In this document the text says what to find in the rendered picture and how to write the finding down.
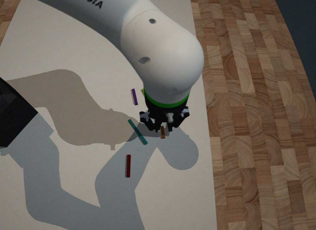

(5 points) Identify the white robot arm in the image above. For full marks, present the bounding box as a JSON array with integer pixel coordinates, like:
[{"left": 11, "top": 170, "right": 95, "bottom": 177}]
[{"left": 38, "top": 0, "right": 204, "bottom": 123}]

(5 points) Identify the turquoise rod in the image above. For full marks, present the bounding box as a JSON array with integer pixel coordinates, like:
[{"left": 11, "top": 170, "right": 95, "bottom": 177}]
[{"left": 128, "top": 119, "right": 148, "bottom": 145}]

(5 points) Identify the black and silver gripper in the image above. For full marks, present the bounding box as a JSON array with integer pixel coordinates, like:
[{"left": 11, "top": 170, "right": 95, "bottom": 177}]
[{"left": 139, "top": 106, "right": 190, "bottom": 137}]

